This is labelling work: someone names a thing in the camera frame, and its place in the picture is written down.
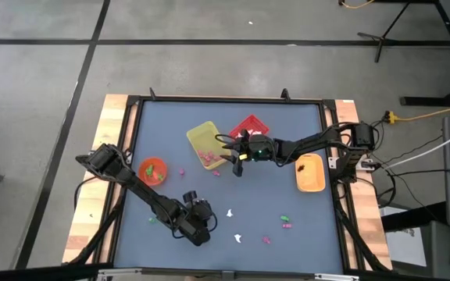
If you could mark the silver aluminium bracket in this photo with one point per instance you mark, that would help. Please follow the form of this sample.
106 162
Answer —
336 277
119 271

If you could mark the black floor beam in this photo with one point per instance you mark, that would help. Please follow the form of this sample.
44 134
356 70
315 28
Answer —
412 216

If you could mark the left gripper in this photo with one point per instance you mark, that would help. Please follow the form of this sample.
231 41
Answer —
195 218

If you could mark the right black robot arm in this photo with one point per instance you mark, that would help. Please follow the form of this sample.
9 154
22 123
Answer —
311 142

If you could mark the green toy block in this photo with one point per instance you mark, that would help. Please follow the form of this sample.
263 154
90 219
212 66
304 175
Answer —
284 218

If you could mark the pink toy block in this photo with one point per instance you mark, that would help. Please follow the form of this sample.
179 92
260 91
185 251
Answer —
287 225

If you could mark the orange round bowl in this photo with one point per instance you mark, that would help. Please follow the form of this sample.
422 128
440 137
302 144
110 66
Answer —
152 182

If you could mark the yellow translucent bin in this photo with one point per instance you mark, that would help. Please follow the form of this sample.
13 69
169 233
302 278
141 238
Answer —
201 136

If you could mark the black tripod stand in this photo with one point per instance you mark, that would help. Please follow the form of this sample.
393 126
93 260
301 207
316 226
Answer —
381 39

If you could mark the black table frame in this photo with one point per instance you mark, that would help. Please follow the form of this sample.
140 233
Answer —
229 99

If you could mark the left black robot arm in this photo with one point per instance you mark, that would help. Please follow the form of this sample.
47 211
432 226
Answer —
147 195

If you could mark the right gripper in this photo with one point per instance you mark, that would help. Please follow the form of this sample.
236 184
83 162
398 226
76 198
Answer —
260 146

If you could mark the red slotted basket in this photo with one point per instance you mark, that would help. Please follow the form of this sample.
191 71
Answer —
254 122

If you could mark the white box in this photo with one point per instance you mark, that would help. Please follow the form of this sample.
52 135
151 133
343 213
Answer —
404 250

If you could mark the black toy figurine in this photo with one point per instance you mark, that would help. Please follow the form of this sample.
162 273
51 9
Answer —
300 168

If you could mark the white ghost figurine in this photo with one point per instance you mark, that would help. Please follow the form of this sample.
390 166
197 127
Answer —
238 238
257 128
229 213
247 129

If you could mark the black desk leg frame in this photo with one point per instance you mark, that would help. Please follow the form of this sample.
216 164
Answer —
424 100

